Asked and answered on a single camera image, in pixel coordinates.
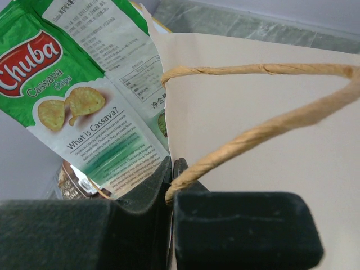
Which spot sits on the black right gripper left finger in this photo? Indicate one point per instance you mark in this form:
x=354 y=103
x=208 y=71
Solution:
x=132 y=232

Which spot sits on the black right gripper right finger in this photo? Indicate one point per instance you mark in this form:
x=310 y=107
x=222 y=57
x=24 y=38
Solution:
x=244 y=230

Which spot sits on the beige paper bag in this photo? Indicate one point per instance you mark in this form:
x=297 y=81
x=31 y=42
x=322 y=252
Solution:
x=255 y=115

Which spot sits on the green Chuba cassava chips bag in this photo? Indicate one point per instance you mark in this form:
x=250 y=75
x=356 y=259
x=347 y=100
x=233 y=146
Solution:
x=84 y=78

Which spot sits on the brown snack bag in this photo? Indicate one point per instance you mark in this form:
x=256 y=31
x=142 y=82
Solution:
x=71 y=187

